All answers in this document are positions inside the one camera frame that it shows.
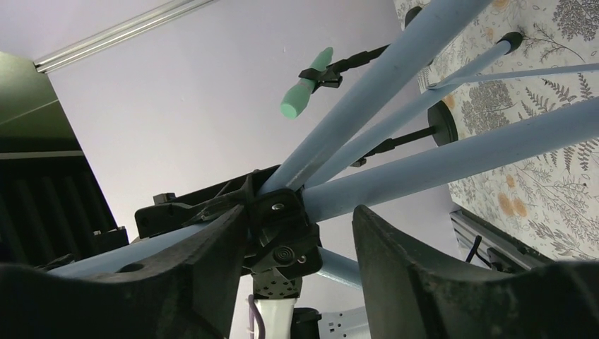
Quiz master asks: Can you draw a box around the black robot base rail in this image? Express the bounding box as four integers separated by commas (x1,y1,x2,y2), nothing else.
450,209,553,273

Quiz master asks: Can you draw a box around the black far microphone stand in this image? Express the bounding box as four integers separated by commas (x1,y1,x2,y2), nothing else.
299,45,389,93

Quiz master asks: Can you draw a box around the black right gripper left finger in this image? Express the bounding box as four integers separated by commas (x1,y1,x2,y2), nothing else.
1,206,249,338

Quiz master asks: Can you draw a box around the floral patterned table mat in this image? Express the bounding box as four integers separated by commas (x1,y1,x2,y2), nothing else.
393,0,599,262

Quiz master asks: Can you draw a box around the black near microphone stand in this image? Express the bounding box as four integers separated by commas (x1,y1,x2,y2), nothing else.
351,101,458,168

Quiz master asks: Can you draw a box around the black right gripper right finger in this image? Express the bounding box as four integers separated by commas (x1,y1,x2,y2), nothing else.
352,206,598,338

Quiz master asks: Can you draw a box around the mint green microphone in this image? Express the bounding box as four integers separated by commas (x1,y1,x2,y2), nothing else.
280,47,333,119

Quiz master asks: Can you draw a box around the black microphone stand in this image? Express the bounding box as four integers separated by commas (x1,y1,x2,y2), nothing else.
299,45,389,93
351,101,458,168

